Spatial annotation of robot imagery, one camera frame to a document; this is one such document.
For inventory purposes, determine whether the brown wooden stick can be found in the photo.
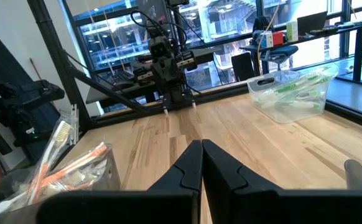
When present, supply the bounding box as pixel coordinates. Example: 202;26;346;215
29;57;42;81

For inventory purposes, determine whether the black standing desk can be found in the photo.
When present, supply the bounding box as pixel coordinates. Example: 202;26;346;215
239;18;362;83

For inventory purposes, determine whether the white blue box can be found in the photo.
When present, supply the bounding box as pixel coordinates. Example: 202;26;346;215
259;30;274;49

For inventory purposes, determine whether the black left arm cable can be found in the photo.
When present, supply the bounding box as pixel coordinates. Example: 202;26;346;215
130;9;188;47

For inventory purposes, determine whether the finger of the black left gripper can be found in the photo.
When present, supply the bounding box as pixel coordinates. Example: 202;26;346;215
152;60;168;91
167;57;183;90

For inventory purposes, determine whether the dark laptop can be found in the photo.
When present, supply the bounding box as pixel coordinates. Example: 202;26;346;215
296;11;329;37

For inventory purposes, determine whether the clear plastic bin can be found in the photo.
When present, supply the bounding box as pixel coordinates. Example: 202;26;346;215
247;67;340;124
0;141;122;220

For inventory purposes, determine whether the swivel office chair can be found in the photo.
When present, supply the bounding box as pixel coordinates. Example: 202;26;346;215
259;45;299;72

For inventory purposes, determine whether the large dark grey panel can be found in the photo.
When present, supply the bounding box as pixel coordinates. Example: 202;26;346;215
0;21;60;125

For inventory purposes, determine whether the silver aluminium post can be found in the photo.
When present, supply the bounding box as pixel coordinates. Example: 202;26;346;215
70;104;80;146

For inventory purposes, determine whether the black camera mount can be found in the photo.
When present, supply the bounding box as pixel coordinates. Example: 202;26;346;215
0;71;66;162

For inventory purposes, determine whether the black aluminium table frame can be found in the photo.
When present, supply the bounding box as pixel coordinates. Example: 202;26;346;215
27;0;362;133

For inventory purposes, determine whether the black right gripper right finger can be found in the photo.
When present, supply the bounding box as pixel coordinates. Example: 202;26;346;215
202;139;362;224

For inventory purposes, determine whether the thin yellow hanging cable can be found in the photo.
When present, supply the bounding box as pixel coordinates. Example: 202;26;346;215
256;0;277;65

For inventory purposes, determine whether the thin black cable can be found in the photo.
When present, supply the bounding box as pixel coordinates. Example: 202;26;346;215
65;51;144;108

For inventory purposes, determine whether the small red box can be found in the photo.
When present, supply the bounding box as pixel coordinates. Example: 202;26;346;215
272;30;286;47

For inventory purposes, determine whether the black square bin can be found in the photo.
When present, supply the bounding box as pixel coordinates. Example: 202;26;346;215
230;52;256;82

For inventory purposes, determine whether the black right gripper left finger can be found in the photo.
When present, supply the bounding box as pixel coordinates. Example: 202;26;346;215
37;139;203;224

